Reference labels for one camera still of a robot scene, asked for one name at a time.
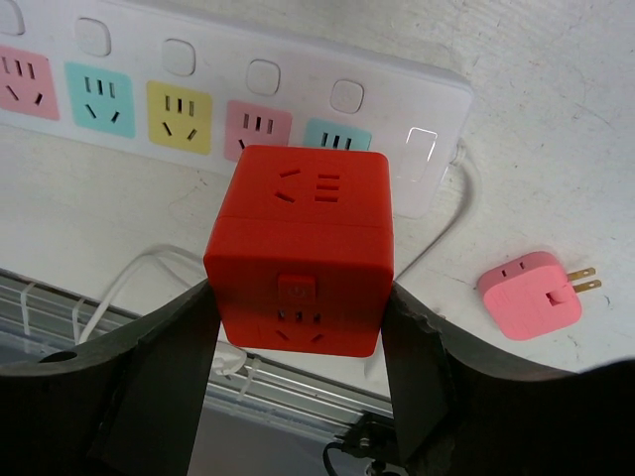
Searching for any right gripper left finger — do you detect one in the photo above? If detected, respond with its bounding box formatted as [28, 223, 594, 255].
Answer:
[1, 282, 220, 475]

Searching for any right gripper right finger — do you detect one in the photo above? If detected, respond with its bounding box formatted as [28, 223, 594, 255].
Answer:
[381, 285, 634, 475]

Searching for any red cube socket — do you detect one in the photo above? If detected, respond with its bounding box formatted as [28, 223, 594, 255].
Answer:
[203, 145, 394, 358]

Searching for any white multicolour power strip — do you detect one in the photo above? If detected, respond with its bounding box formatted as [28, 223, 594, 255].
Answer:
[1, 1, 473, 218]

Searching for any pink flat plug adapter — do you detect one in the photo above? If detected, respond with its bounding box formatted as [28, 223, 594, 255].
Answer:
[476, 251, 601, 341]

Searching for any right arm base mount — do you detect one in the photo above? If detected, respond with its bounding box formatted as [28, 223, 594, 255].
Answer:
[321, 413, 407, 476]

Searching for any aluminium frame rail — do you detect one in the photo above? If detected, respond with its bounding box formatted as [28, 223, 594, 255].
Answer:
[1, 274, 392, 443]

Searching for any white power strip cable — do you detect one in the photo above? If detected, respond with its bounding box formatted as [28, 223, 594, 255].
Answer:
[73, 141, 483, 388]

